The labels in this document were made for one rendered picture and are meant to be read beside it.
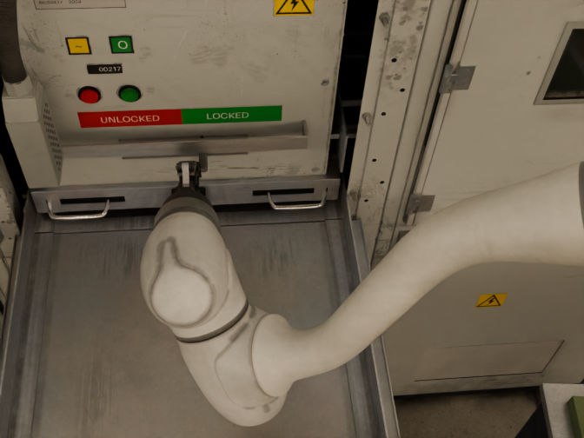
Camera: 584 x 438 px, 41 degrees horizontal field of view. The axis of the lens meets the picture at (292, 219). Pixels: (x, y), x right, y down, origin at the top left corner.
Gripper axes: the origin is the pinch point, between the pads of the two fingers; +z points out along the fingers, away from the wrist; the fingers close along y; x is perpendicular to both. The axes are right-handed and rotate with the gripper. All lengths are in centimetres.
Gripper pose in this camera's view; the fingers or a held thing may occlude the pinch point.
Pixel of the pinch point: (189, 173)
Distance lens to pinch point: 124.3
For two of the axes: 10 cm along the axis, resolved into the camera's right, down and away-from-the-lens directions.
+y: 0.1, 9.2, 4.0
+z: -1.0, -4.0, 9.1
